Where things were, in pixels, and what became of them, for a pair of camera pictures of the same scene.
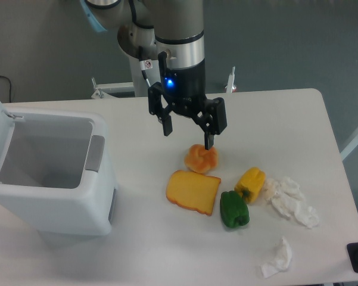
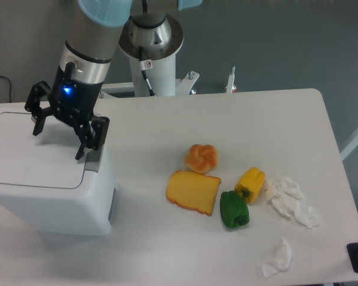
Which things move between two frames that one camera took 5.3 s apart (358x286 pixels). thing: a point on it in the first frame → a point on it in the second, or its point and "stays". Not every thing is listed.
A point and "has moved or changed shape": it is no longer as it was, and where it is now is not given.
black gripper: x=186 y=87 → x=71 y=100
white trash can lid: x=0 y=128 has moved or changed shape
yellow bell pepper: x=251 y=184 stays
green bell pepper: x=234 y=209 stays
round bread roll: x=200 y=160 stays
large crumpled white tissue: x=286 y=196 stays
